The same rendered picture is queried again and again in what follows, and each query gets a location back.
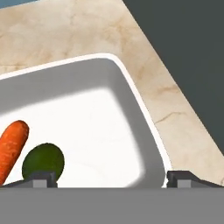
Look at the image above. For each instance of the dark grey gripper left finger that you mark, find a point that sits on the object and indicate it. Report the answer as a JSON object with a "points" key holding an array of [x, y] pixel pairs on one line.
{"points": [[40, 177]]}

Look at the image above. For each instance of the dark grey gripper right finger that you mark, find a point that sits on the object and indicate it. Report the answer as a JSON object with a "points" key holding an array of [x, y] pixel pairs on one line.
{"points": [[182, 176]]}

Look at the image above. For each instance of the green lime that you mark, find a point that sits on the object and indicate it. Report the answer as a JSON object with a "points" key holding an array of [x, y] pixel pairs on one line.
{"points": [[43, 159]]}

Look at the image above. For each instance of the orange carrot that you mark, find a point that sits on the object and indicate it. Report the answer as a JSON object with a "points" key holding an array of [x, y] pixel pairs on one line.
{"points": [[11, 148]]}

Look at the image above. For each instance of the white tupperware container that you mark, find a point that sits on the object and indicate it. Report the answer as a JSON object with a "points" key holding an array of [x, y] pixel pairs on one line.
{"points": [[96, 122]]}

